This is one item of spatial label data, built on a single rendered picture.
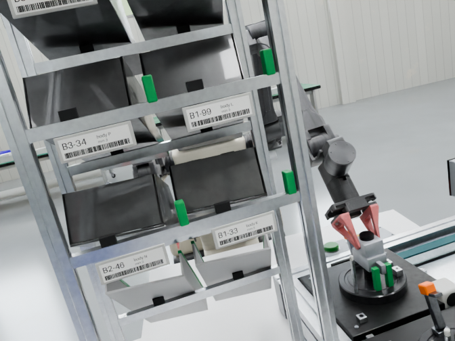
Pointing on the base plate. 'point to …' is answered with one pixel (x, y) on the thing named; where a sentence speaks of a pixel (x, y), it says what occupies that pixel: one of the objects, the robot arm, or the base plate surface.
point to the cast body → (370, 252)
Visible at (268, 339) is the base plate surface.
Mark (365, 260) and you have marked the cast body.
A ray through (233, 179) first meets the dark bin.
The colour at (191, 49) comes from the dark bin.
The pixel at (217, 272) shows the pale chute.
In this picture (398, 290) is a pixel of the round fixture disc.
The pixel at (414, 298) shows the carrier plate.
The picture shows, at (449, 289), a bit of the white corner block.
